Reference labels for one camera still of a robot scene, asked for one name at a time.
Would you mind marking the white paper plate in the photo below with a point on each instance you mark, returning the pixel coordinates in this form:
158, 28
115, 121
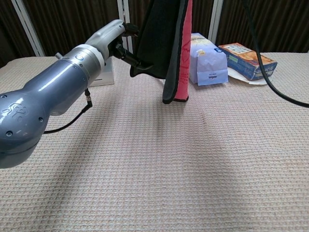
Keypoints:
235, 75

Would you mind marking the beige woven tablecloth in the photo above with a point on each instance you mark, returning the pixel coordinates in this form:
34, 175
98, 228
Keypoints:
144, 169

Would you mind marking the pink black-edged cloth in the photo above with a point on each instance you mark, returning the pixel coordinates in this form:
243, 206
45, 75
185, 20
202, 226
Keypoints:
159, 43

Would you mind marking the white frame post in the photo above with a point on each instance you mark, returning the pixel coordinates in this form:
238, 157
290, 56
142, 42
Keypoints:
123, 12
29, 29
215, 21

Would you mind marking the lavender tissue pack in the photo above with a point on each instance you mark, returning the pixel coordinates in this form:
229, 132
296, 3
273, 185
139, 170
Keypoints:
210, 65

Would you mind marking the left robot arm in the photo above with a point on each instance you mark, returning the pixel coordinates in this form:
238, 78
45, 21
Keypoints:
43, 96

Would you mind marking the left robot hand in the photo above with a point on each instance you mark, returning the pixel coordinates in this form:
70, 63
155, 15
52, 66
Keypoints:
106, 36

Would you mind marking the dark brown pleated curtain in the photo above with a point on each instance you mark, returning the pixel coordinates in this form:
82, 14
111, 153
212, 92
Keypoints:
72, 19

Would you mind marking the silver earbuds box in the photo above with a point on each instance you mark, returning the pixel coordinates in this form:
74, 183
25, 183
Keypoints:
108, 72

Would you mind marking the orange and blue snack box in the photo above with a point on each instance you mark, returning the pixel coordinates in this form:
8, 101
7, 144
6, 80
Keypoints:
243, 58

